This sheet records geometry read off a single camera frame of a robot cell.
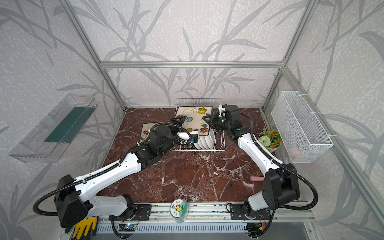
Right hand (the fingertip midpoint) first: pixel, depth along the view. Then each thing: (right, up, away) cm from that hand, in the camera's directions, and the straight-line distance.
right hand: (203, 113), depth 78 cm
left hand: (-8, -2, -6) cm, 11 cm away
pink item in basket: (+45, -19, -6) cm, 49 cm away
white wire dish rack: (+11, -16, +18) cm, 27 cm away
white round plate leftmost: (-3, -18, +8) cm, 20 cm away
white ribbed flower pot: (+38, -15, +6) cm, 41 cm away
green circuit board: (-37, -56, -7) cm, 67 cm away
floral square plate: (-41, -10, +27) cm, 50 cm away
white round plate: (+4, -17, +11) cm, 21 cm away
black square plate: (-5, -4, 0) cm, 6 cm away
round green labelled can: (-11, -45, -11) cm, 48 cm away
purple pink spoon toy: (+30, -37, +4) cm, 48 cm away
